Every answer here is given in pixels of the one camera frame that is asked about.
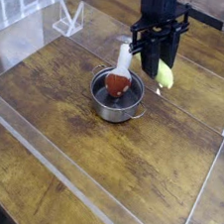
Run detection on black bar on table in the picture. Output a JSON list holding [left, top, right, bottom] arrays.
[[176, 2, 224, 30]]

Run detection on small steel pot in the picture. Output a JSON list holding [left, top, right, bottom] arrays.
[[90, 64, 147, 123]]

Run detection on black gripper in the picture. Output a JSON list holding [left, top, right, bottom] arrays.
[[130, 0, 189, 78]]

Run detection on red white toy mushroom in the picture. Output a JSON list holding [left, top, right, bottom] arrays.
[[105, 44, 133, 98]]

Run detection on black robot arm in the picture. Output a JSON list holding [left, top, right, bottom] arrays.
[[130, 0, 191, 78]]

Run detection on clear acrylic bracket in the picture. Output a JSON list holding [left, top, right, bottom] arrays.
[[53, 0, 85, 38]]

